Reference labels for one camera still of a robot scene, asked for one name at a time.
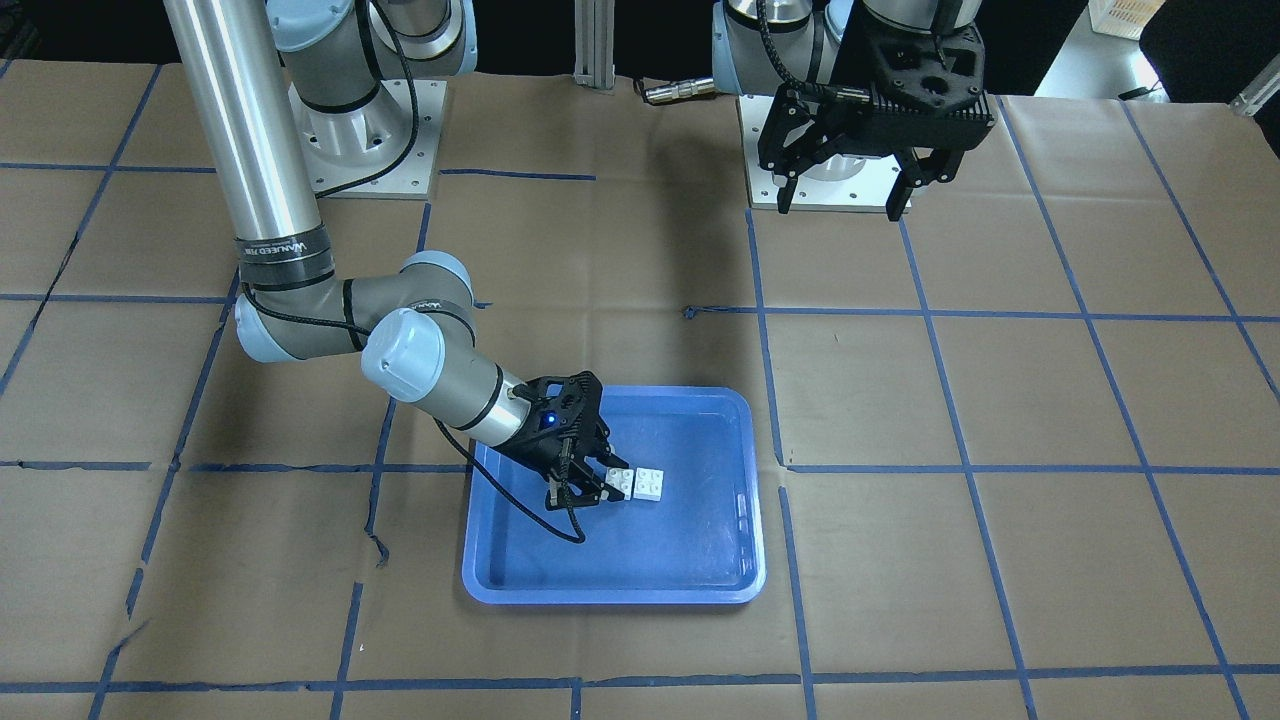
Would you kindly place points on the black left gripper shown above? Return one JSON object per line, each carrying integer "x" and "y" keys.
{"x": 790, "y": 140}

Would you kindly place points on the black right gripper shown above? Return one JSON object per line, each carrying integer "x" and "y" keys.
{"x": 537, "y": 451}

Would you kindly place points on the white block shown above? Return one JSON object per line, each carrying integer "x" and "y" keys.
{"x": 622, "y": 482}
{"x": 648, "y": 484}

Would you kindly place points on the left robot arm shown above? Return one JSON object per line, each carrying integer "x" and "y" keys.
{"x": 810, "y": 36}

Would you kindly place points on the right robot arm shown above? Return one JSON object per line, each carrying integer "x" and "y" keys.
{"x": 414, "y": 329}

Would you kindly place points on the blue plastic tray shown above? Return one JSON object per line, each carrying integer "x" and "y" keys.
{"x": 702, "y": 543}

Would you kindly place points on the silver cylindrical connector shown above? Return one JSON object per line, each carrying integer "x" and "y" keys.
{"x": 679, "y": 91}

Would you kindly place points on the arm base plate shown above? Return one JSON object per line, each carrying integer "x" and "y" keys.
{"x": 843, "y": 183}
{"x": 385, "y": 150}

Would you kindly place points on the aluminium frame post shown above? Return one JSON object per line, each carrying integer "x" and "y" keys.
{"x": 593, "y": 42}

